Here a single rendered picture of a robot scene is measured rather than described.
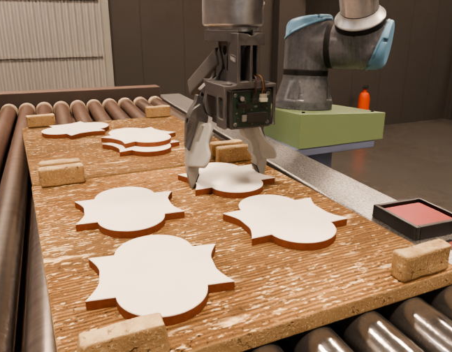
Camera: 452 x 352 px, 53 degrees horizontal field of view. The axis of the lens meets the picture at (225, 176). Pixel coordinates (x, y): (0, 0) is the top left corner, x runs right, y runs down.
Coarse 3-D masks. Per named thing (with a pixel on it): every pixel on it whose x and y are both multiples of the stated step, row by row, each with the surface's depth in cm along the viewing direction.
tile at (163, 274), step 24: (144, 240) 45; (168, 240) 45; (96, 264) 40; (120, 264) 40; (144, 264) 40; (168, 264) 40; (192, 264) 40; (96, 288) 37; (120, 288) 37; (144, 288) 37; (168, 288) 37; (192, 288) 37; (216, 288) 38; (120, 312) 35; (144, 312) 34; (168, 312) 34; (192, 312) 34
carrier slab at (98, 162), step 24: (120, 120) 107; (144, 120) 107; (168, 120) 107; (24, 144) 86; (48, 144) 85; (72, 144) 85; (96, 144) 85; (96, 168) 71; (120, 168) 71; (144, 168) 71
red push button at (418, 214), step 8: (392, 208) 57; (400, 208) 57; (408, 208) 57; (416, 208) 57; (424, 208) 57; (400, 216) 55; (408, 216) 55; (416, 216) 55; (424, 216) 55; (432, 216) 55; (440, 216) 55; (448, 216) 55; (416, 224) 52
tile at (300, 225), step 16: (240, 208) 53; (256, 208) 53; (272, 208) 53; (288, 208) 53; (304, 208) 53; (320, 208) 53; (240, 224) 50; (256, 224) 49; (272, 224) 49; (288, 224) 49; (304, 224) 49; (320, 224) 49; (336, 224) 50; (256, 240) 46; (272, 240) 46; (288, 240) 45; (304, 240) 45; (320, 240) 45
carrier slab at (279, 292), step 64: (64, 192) 61; (192, 192) 61; (64, 256) 44; (256, 256) 44; (320, 256) 44; (384, 256) 44; (64, 320) 34; (192, 320) 34; (256, 320) 34; (320, 320) 36
